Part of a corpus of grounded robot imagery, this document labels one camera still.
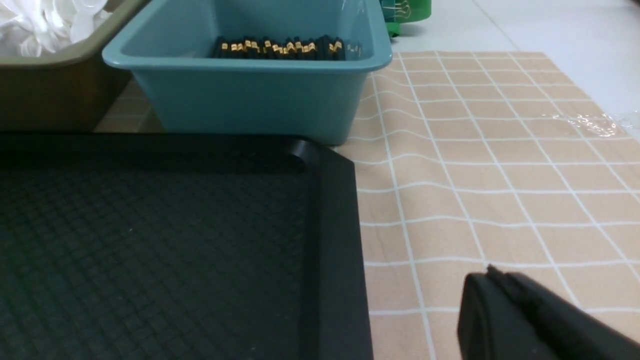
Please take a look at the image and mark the pile of black chopsticks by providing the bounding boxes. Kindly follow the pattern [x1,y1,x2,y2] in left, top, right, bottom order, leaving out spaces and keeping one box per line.
[206,34,364,62]

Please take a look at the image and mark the olive green spoon bin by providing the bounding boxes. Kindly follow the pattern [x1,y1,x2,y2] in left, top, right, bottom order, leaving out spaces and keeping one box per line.
[0,0,147,132]

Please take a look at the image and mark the pile of white spoons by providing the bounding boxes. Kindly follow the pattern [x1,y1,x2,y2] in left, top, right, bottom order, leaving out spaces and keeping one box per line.
[0,0,113,58]

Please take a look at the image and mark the black serving tray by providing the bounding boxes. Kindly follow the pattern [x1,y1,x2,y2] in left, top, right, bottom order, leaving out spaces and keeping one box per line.
[0,133,374,360]

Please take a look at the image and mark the blue chopstick bin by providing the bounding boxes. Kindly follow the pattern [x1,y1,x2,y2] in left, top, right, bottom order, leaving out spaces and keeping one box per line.
[102,0,393,145]

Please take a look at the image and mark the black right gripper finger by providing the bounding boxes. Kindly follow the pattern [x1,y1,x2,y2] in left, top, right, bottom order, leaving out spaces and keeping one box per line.
[457,265,640,360]

